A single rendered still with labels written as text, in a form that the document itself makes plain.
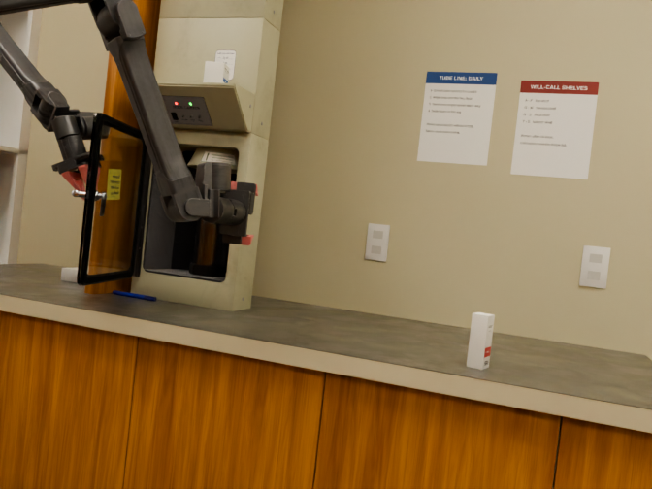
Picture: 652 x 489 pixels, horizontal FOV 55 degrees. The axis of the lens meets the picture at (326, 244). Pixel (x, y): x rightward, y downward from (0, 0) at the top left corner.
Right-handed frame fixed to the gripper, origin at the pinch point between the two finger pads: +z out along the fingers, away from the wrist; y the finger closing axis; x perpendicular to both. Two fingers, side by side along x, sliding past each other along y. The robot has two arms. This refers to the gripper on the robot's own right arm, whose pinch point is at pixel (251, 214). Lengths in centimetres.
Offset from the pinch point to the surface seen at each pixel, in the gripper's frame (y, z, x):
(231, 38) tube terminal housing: 46, 12, 18
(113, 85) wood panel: 30, 3, 46
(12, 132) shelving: 23, 54, 133
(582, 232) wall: 6, 55, -76
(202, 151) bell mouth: 16.0, 15.4, 24.6
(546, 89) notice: 46, 55, -62
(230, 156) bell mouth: 15.5, 17.6, 17.0
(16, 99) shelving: 36, 54, 132
